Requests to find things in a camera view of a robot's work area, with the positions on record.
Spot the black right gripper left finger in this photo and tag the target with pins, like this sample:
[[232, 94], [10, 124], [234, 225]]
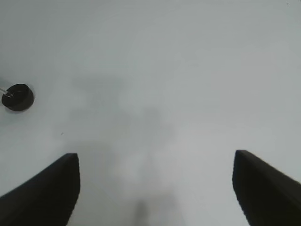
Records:
[[47, 199]]

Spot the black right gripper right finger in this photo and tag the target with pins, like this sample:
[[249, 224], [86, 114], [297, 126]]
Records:
[[266, 196]]

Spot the small black teacup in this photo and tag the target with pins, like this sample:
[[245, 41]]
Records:
[[18, 97]]

